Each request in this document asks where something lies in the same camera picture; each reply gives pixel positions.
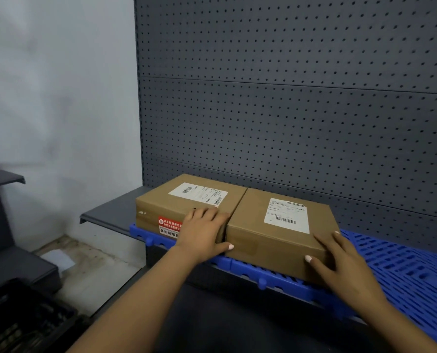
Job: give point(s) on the person's right middle finger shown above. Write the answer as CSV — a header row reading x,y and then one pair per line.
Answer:
x,y
343,243

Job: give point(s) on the blue plastic grid mat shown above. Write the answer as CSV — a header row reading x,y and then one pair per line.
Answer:
x,y
406,268

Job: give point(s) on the dark grey shelving unit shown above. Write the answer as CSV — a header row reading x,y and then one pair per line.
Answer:
x,y
5,260

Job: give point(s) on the black plastic crate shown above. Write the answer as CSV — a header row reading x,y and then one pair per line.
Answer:
x,y
23,323

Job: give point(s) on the plain cardboard box white label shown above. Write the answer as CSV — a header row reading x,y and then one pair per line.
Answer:
x,y
270,242

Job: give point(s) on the person's left thumb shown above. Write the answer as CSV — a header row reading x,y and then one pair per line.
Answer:
x,y
224,248

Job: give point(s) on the person's right hand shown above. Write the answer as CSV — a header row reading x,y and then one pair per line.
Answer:
x,y
351,275

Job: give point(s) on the person's left hand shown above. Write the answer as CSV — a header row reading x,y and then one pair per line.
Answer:
x,y
198,237

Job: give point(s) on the person's right forearm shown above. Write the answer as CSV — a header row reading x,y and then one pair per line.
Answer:
x,y
402,330

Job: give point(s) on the person's right thumb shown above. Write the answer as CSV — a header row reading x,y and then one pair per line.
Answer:
x,y
317,262

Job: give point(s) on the grey pegboard back panel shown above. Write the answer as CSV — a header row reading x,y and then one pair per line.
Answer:
x,y
295,99

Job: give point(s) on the person's left forearm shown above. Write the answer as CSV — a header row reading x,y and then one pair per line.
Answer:
x,y
130,308

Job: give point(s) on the white paper sheet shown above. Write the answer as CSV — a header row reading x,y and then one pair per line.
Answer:
x,y
58,260

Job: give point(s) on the cardboard box with red sticker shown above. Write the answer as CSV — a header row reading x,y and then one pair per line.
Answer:
x,y
174,205

